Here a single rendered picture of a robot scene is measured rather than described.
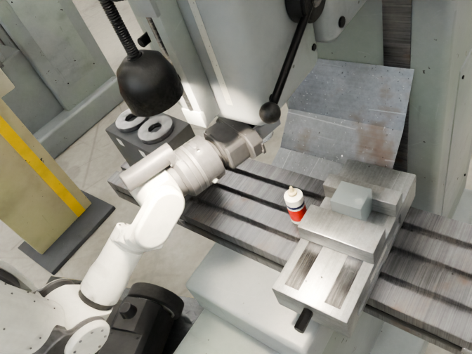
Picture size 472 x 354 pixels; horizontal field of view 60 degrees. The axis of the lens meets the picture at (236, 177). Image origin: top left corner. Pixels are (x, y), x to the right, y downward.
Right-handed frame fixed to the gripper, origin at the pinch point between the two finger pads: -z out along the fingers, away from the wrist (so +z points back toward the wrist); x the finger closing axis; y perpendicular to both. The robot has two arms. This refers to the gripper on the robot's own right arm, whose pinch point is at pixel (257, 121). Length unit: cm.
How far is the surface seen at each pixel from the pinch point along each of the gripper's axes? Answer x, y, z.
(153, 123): 30.7, 7.8, 11.6
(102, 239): 135, 124, 52
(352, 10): -5.7, -13.0, -20.3
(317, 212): -12.8, 16.7, 0.0
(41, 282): 136, 124, 92
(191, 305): 33, 84, 31
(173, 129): 25.6, 9.0, 8.9
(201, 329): 2, 48, 32
